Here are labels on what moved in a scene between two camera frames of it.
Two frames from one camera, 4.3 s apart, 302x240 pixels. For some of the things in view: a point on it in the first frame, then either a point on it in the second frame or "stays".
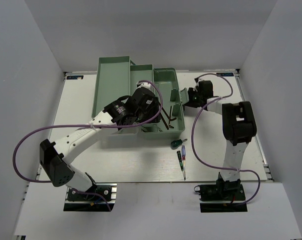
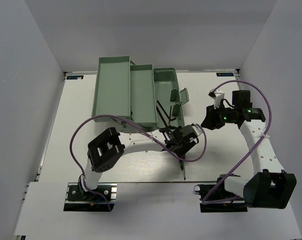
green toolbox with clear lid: x=117 y=77 stays
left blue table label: x=75 y=77 stays
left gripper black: x=154 y=111 → x=182 y=150
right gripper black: x=190 y=93 → x=210 y=121
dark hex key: x=169 y=125 → x=160 y=114
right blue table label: x=225 y=74 stays
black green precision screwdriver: x=179 y=154 stays
